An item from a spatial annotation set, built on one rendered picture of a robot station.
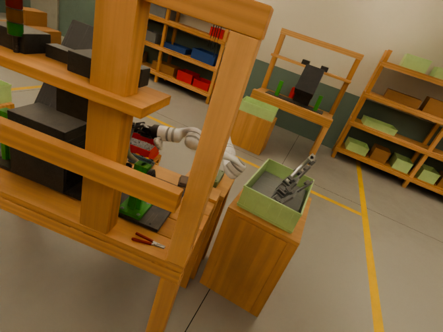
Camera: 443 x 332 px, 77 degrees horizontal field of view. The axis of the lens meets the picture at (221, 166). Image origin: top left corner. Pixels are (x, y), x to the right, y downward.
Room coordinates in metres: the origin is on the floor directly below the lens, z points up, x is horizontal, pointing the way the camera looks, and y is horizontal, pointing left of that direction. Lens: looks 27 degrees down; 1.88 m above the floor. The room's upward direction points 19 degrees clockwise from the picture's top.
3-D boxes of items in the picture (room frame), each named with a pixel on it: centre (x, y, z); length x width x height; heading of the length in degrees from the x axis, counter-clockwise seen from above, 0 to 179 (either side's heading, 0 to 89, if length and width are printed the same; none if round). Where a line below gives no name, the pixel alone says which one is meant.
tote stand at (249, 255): (1.85, -0.47, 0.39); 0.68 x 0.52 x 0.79; 165
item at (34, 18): (6.23, 5.07, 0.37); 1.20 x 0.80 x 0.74; 173
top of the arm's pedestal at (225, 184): (1.77, 0.05, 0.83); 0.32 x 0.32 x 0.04; 82
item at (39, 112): (1.18, 0.84, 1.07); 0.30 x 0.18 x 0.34; 85
